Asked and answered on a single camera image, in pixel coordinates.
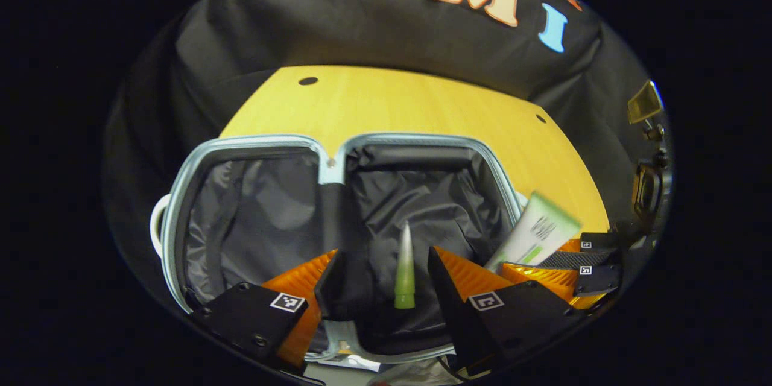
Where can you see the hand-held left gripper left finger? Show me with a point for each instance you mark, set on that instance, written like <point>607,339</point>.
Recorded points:
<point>330,289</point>

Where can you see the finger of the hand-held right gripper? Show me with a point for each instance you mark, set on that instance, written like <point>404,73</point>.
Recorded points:
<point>543,280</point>
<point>579,259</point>

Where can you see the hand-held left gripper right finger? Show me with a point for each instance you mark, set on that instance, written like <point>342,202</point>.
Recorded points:
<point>446,295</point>

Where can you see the small green cap tube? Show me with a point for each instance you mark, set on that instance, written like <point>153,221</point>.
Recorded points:
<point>405,271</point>

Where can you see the large white green tube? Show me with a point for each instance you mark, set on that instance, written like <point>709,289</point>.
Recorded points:
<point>540,229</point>

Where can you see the black backdrop cloth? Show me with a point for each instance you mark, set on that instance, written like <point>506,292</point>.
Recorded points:
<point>362,42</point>

